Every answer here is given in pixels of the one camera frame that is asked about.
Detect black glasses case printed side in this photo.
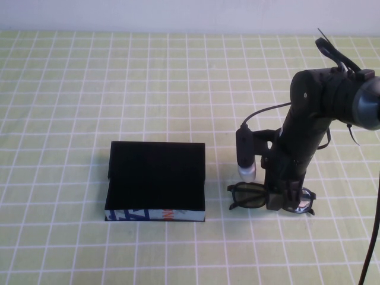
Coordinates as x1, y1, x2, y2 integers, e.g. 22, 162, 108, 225
104, 141, 207, 223

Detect green checked tablecloth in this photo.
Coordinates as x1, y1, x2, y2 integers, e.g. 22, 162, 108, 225
0, 29, 380, 285

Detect black right camera cable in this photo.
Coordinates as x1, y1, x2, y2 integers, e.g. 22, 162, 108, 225
242, 102, 380, 285

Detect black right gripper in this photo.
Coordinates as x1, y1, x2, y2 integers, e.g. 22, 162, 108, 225
262, 129, 323, 211

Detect black framed glasses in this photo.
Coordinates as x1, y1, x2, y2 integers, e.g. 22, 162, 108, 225
227, 182, 318, 216

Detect right wrist camera silver tip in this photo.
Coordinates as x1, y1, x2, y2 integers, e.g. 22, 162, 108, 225
236, 126, 258, 182

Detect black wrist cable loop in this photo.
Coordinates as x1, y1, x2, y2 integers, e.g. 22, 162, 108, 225
315, 37, 362, 74

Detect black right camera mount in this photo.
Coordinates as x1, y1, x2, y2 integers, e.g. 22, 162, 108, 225
252, 129, 281, 160

